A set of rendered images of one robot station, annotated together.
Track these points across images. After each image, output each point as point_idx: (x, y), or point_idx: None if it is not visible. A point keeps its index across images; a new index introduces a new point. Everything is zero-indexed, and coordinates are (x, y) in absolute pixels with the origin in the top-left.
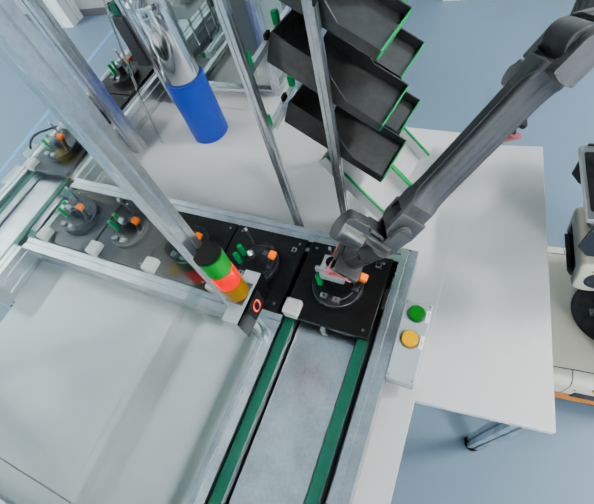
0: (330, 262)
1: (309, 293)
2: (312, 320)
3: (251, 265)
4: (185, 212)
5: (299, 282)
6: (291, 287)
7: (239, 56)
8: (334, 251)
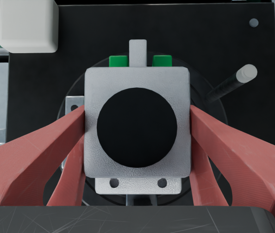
0: None
1: (92, 58)
2: (12, 97)
3: None
4: None
5: (119, 14)
6: (123, 3)
7: None
8: (207, 128)
